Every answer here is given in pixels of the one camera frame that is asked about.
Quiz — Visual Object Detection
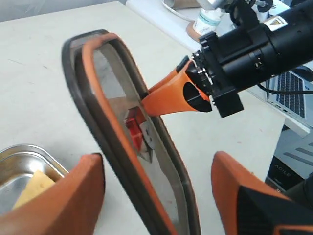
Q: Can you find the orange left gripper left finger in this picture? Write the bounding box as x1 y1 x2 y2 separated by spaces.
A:
0 153 105 235

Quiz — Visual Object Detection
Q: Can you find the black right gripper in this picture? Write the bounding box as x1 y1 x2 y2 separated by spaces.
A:
141 32 244 118

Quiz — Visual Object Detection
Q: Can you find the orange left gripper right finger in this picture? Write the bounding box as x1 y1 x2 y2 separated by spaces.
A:
211 152 313 235

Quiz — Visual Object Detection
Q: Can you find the yellow toy cheese wedge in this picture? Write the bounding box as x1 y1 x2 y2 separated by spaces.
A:
12 170 55 210

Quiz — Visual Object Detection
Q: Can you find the steel two-compartment lunch box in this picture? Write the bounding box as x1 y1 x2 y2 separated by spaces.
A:
0 144 68 215

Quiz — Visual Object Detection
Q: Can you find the transparent lid orange seal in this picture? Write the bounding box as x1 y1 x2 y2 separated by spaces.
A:
62 29 201 235

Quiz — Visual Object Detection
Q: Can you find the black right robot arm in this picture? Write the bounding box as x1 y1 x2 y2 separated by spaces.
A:
141 0 313 117

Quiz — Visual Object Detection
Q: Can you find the black box with lettering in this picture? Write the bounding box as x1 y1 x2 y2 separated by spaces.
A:
265 129 313 191

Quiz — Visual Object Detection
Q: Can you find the white labelled bottle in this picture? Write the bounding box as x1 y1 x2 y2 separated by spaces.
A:
193 8 224 36

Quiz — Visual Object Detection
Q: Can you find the silver laptop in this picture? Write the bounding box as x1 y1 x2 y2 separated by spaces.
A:
248 66 313 129

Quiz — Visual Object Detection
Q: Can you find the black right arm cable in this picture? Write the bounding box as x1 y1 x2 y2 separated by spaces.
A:
256 82 313 95

